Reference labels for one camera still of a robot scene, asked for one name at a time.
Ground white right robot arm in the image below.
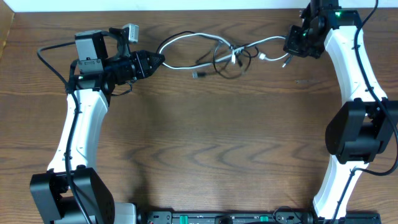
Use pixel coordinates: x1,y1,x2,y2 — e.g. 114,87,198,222
284,0,397,223

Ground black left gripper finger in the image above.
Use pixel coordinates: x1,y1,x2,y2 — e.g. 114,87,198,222
142,61,162,78
144,50,165,64

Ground brown cardboard side panel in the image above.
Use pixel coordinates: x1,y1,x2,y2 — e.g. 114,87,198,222
0,0,15,57

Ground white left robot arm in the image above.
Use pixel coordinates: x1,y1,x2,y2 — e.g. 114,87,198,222
30,24,165,223

